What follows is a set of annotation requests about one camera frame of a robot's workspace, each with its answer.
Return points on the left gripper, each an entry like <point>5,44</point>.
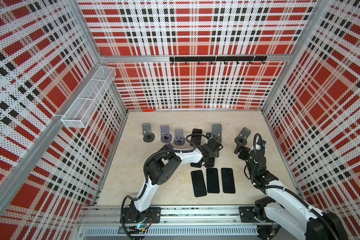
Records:
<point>216,153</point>

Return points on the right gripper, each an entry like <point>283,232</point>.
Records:
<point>246,151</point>

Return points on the black phone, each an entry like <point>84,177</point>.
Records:
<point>213,186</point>
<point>228,181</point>
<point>198,182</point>
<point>196,165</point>
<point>211,162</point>
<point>196,136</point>

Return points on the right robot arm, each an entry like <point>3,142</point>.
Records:
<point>282,205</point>

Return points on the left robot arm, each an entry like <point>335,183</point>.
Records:
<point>158,169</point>

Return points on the brown base phone stand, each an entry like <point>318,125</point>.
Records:
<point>217,132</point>

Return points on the far right phone stand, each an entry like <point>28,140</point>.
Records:
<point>242,138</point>

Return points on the stand far left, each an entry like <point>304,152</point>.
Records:
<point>148,136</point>

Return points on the black hook rail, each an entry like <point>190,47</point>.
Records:
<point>213,59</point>

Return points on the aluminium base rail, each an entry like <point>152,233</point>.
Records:
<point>103,222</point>

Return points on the white wire mesh basket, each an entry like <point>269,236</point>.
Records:
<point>83,108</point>

